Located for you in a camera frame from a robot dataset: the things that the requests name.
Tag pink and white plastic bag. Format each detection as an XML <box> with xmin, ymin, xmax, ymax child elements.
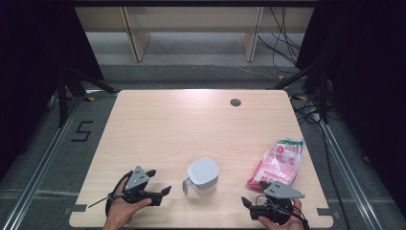
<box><xmin>246</xmin><ymin>137</ymin><xmax>305</xmax><ymax>190</ymax></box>

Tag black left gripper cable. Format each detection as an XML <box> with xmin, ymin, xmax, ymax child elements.
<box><xmin>104</xmin><ymin>170</ymin><xmax>134</xmax><ymax>219</ymax></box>

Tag grey strap tail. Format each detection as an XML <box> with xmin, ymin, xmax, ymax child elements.
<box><xmin>87</xmin><ymin>195</ymin><xmax>112</xmax><ymax>209</ymax></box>

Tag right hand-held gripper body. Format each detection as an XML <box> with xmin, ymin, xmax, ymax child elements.
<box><xmin>249</xmin><ymin>182</ymin><xmax>305</xmax><ymax>225</ymax></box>

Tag person's right hand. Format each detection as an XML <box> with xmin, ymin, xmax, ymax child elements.
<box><xmin>258</xmin><ymin>197</ymin><xmax>306</xmax><ymax>230</ymax></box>

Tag black metal stand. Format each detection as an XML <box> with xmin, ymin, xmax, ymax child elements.
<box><xmin>56</xmin><ymin>66</ymin><xmax>118</xmax><ymax>128</ymax></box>
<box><xmin>267</xmin><ymin>59</ymin><xmax>330</xmax><ymax>125</ymax></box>

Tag person's left hand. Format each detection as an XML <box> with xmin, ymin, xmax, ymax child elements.
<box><xmin>103</xmin><ymin>177</ymin><xmax>153</xmax><ymax>230</ymax></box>

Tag light wooden shelf unit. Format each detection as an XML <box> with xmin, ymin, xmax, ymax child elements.
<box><xmin>75</xmin><ymin>6</ymin><xmax>315</xmax><ymax>63</ymax></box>

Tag black curtain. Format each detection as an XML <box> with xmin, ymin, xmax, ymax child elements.
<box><xmin>296</xmin><ymin>0</ymin><xmax>406</xmax><ymax>219</ymax></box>
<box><xmin>0</xmin><ymin>0</ymin><xmax>104</xmax><ymax>180</ymax></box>

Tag black floor cable bundle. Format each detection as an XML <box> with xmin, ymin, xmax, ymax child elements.
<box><xmin>257</xmin><ymin>6</ymin><xmax>304</xmax><ymax>75</ymax></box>

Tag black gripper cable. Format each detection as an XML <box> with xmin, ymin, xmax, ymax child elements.
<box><xmin>104</xmin><ymin>170</ymin><xmax>134</xmax><ymax>219</ymax></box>
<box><xmin>288</xmin><ymin>204</ymin><xmax>310</xmax><ymax>230</ymax></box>

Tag clear jar with white lid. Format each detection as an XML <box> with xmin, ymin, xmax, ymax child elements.
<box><xmin>181</xmin><ymin>156</ymin><xmax>220</xmax><ymax>196</ymax></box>

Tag tangled black cables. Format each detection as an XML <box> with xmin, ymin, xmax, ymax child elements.
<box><xmin>290</xmin><ymin>94</ymin><xmax>324</xmax><ymax>127</ymax></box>

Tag aluminium floor rail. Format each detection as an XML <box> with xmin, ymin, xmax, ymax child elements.
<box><xmin>319</xmin><ymin>120</ymin><xmax>386</xmax><ymax>230</ymax></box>
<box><xmin>0</xmin><ymin>95</ymin><xmax>84</xmax><ymax>230</ymax></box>

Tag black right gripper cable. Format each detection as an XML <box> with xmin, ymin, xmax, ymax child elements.
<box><xmin>288</xmin><ymin>204</ymin><xmax>310</xmax><ymax>230</ymax></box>

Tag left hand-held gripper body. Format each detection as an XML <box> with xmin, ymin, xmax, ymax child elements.
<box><xmin>122</xmin><ymin>165</ymin><xmax>163</xmax><ymax>207</ymax></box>

